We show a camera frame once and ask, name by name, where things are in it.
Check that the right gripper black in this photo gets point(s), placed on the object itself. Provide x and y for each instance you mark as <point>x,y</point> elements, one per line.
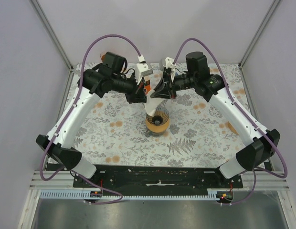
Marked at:
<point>161,92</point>

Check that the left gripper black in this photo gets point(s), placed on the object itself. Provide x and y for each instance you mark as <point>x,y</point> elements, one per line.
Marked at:
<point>140,96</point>

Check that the grey glass mug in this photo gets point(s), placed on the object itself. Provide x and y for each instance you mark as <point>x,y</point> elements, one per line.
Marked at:
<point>153,134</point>

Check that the coffee filter box orange black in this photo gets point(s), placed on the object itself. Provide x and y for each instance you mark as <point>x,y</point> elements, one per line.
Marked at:
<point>147,87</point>

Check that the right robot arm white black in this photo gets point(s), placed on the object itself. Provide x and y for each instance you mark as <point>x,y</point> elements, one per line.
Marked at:
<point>260,143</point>

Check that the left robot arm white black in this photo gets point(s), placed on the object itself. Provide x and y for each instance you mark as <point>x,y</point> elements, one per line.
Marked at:
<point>109,75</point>

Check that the orange glass carafe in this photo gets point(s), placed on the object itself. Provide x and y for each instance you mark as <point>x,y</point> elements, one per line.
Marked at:
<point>103,56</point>

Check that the floral tablecloth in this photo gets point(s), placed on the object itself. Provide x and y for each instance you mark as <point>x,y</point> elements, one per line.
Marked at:
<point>196,134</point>

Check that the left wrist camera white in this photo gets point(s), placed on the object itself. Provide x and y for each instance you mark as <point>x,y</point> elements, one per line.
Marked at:
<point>142,69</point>

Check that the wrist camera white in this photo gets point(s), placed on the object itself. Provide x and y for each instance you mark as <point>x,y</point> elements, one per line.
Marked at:
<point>142,69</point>
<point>167,63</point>

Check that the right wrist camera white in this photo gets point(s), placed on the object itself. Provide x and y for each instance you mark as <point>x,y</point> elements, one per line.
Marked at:
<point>167,63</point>

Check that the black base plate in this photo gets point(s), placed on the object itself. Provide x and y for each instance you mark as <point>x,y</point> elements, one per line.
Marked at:
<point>114,177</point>

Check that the aluminium rail front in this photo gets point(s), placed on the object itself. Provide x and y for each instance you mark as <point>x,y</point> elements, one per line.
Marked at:
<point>62,180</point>

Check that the left aluminium frame post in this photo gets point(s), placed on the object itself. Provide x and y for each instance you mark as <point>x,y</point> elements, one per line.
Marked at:
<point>49,29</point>

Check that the aluminium frame post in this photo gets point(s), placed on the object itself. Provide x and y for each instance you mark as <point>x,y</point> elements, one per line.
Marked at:
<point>266,19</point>
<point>49,29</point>

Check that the right aluminium frame post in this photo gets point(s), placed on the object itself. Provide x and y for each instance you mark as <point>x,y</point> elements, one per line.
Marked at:
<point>266,19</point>

